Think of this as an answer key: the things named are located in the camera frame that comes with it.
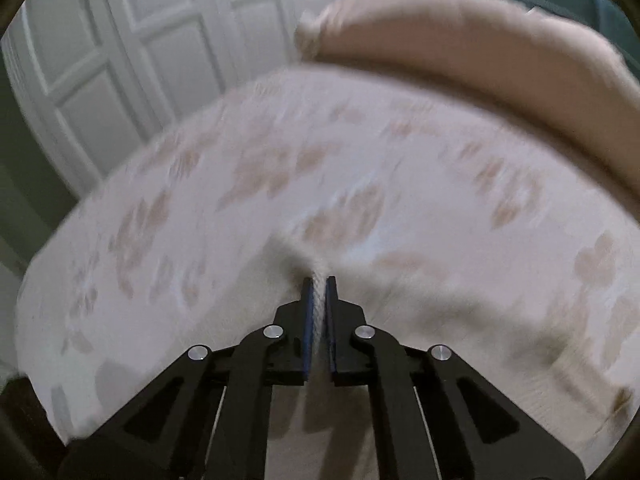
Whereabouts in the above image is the leaf print bed sheet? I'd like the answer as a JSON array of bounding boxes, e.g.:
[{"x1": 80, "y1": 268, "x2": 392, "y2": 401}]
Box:
[{"x1": 12, "y1": 65, "x2": 640, "y2": 480}]

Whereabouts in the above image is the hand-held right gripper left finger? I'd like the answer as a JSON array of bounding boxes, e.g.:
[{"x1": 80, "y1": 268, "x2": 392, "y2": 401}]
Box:
[{"x1": 57, "y1": 276, "x2": 314, "y2": 480}]

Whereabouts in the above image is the white fluffy garment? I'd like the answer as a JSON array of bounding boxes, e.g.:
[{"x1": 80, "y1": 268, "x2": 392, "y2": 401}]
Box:
[{"x1": 265, "y1": 232, "x2": 633, "y2": 436}]

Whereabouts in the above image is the white panelled wardrobe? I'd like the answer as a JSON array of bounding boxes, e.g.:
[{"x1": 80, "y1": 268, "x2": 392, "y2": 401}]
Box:
[{"x1": 0, "y1": 0, "x2": 386, "y2": 196}]

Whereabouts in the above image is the pink pillow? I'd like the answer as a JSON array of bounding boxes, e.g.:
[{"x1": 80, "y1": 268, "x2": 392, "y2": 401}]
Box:
[{"x1": 294, "y1": 0, "x2": 640, "y2": 201}]

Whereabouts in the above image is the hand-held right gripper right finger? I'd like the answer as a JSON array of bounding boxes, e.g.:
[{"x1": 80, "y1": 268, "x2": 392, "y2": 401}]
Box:
[{"x1": 325, "y1": 275, "x2": 587, "y2": 480}]

